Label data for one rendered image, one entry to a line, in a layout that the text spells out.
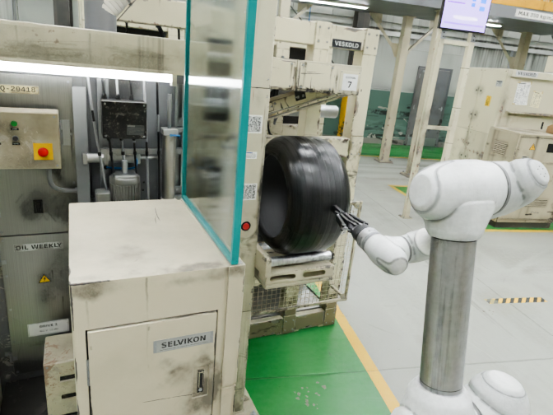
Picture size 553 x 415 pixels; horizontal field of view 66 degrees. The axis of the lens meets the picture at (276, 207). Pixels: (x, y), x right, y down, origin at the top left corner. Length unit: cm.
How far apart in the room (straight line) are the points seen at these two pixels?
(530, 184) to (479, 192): 14
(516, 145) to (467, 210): 511
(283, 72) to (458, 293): 138
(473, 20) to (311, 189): 434
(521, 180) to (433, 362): 47
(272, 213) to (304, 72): 73
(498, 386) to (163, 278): 88
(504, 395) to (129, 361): 93
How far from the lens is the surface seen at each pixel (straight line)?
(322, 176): 181
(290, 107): 228
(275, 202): 229
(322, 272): 210
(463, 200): 99
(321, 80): 220
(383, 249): 153
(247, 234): 192
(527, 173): 111
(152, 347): 112
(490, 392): 130
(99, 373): 114
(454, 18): 570
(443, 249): 105
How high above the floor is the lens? 174
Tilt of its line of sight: 18 degrees down
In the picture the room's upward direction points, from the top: 6 degrees clockwise
